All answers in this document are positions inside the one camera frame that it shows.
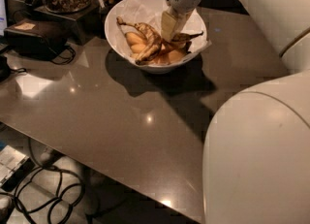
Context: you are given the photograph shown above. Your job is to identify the long spotted brown banana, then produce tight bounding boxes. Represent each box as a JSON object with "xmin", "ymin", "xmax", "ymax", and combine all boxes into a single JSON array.
[{"xmin": 116, "ymin": 16, "xmax": 162, "ymax": 65}]

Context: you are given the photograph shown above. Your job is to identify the dark metal jar stand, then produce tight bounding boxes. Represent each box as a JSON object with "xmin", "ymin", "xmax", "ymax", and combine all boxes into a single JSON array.
[{"xmin": 35, "ymin": 2, "xmax": 103, "ymax": 45}]

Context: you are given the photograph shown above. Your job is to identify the white paper bowl liner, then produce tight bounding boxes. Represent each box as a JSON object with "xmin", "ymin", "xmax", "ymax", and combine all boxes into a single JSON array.
[{"xmin": 113, "ymin": 0, "xmax": 213, "ymax": 64}]

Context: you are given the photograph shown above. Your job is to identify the monitor edge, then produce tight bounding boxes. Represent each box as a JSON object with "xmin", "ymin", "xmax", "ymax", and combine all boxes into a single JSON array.
[{"xmin": 0, "ymin": 0, "xmax": 8, "ymax": 39}]

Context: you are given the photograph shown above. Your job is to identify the white ceramic bowl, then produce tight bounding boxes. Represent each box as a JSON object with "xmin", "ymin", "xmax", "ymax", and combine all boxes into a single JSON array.
[{"xmin": 104, "ymin": 0, "xmax": 208, "ymax": 75}]

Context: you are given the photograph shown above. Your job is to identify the yellow bananas under pile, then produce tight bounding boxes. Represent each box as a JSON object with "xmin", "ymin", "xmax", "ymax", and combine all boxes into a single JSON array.
[{"xmin": 125, "ymin": 32, "xmax": 187, "ymax": 66}]

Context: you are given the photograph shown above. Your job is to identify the black cable on table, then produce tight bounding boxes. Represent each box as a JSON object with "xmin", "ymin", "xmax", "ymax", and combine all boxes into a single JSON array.
[{"xmin": 49, "ymin": 44, "xmax": 78, "ymax": 66}]

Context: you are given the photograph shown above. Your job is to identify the black box with label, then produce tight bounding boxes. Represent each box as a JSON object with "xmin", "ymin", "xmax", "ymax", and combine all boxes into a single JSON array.
[{"xmin": 4, "ymin": 18, "xmax": 67, "ymax": 61}]

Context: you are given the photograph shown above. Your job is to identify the black round object left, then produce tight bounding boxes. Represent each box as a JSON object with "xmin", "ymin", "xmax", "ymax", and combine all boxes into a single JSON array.
[{"xmin": 0, "ymin": 56, "xmax": 11, "ymax": 82}]

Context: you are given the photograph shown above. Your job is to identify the white box on floor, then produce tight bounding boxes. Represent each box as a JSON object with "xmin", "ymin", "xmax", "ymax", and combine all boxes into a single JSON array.
[{"xmin": 0, "ymin": 145, "xmax": 30, "ymax": 192}]

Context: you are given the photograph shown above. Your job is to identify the short spotted brown banana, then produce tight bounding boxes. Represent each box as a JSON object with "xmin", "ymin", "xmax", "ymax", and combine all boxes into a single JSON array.
[{"xmin": 160, "ymin": 32, "xmax": 203, "ymax": 54}]

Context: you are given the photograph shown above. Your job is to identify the black cables on floor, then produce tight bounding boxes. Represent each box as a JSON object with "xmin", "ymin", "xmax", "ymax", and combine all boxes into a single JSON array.
[{"xmin": 0, "ymin": 137, "xmax": 137, "ymax": 224}]

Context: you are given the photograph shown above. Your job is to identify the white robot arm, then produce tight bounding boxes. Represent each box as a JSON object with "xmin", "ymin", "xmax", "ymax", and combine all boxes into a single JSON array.
[{"xmin": 202, "ymin": 0, "xmax": 310, "ymax": 224}]

